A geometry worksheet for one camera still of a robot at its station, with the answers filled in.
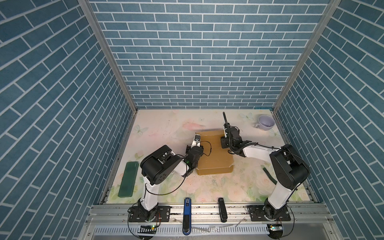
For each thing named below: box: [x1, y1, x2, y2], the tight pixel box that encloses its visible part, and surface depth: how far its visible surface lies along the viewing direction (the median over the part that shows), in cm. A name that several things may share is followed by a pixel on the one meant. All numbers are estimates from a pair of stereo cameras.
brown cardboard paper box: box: [196, 130, 234, 176], surface depth 92 cm
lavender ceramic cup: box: [255, 115, 275, 131], surface depth 109 cm
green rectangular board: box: [117, 161, 139, 198], surface depth 82 cm
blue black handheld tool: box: [182, 197, 192, 236], surface depth 73 cm
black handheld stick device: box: [218, 197, 228, 223], surface depth 77 cm
